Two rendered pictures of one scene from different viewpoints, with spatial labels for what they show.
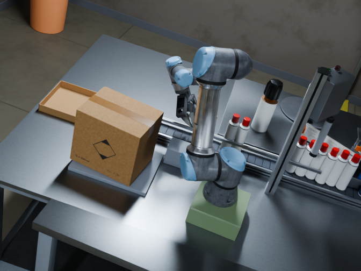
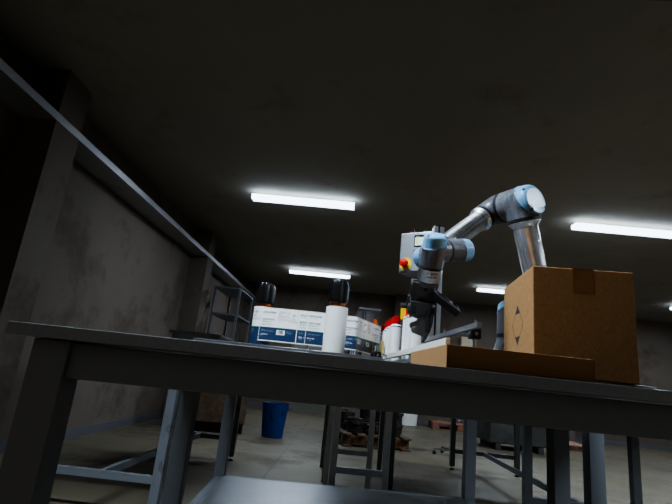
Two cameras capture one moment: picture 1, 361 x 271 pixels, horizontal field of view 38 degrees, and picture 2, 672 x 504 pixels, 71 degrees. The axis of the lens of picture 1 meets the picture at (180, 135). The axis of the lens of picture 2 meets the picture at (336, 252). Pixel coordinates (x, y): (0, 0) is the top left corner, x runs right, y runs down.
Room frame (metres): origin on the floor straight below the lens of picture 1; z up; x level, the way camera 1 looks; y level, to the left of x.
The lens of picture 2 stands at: (2.61, 1.48, 0.79)
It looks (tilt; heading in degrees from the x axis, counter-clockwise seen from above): 15 degrees up; 264
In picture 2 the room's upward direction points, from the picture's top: 6 degrees clockwise
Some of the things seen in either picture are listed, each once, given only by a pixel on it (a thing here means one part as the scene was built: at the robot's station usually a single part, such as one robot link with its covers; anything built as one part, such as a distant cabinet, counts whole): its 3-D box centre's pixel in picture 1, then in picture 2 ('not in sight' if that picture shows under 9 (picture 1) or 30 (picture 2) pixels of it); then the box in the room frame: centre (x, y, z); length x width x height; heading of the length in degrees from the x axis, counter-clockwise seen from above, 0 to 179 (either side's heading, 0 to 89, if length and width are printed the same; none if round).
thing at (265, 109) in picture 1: (267, 105); (336, 316); (2.38, -0.39, 1.03); 0.09 x 0.09 x 0.30
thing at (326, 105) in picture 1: (326, 93); (420, 254); (2.00, -0.55, 1.38); 0.17 x 0.10 x 0.19; 141
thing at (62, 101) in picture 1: (77, 104); (489, 365); (2.17, 0.55, 0.85); 0.30 x 0.26 x 0.04; 86
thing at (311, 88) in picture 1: (294, 136); (434, 299); (1.95, -0.48, 1.17); 0.04 x 0.04 x 0.67; 86
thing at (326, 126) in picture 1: (321, 136); not in sight; (1.98, -0.60, 1.18); 0.04 x 0.04 x 0.21
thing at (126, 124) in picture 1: (116, 135); (562, 329); (1.84, 0.27, 0.99); 0.30 x 0.24 x 0.27; 77
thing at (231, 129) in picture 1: (230, 132); (411, 333); (2.11, -0.23, 0.98); 0.05 x 0.05 x 0.20
